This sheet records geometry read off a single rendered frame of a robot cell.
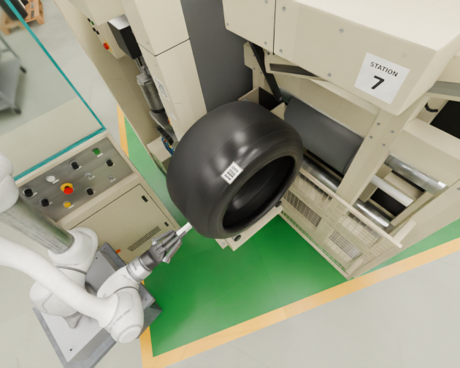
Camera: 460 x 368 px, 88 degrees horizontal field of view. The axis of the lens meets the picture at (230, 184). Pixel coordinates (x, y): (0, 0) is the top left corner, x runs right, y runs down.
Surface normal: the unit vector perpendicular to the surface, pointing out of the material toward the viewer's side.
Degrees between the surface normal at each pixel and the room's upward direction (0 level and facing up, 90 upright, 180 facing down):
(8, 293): 0
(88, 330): 5
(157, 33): 90
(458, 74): 90
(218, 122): 3
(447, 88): 90
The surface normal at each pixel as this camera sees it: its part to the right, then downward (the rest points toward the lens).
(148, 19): 0.62, 0.62
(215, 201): -0.06, 0.48
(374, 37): -0.77, 0.58
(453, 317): -0.11, -0.53
